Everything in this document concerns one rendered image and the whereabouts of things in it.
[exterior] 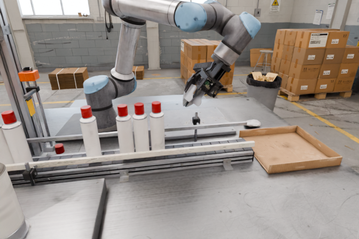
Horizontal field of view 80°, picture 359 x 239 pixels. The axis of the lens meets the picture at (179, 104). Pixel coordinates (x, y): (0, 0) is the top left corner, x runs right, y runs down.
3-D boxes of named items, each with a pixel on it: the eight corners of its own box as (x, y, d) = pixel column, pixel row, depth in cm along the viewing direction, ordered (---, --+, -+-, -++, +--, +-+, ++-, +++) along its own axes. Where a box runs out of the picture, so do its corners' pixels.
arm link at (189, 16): (85, -21, 76) (200, -6, 52) (110, -17, 84) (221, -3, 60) (87, 14, 82) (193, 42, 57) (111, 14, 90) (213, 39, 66)
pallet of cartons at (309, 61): (291, 102, 365) (306, 32, 321) (264, 87, 442) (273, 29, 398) (351, 98, 385) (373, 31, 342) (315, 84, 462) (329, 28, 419)
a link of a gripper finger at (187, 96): (180, 109, 74) (196, 88, 71) (176, 100, 79) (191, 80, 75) (187, 113, 75) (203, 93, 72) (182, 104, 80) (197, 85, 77)
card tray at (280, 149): (268, 174, 78) (270, 165, 77) (238, 137, 102) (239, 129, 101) (340, 165, 83) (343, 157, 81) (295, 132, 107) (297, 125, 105)
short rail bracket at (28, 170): (29, 196, 69) (18, 166, 64) (33, 189, 71) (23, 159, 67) (39, 195, 69) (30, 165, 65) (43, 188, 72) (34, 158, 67)
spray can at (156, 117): (151, 156, 80) (148, 105, 72) (151, 148, 85) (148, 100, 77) (165, 154, 81) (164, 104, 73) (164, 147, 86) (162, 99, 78)
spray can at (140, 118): (135, 158, 79) (131, 107, 71) (135, 150, 83) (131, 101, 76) (149, 157, 80) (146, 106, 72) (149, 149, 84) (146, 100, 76)
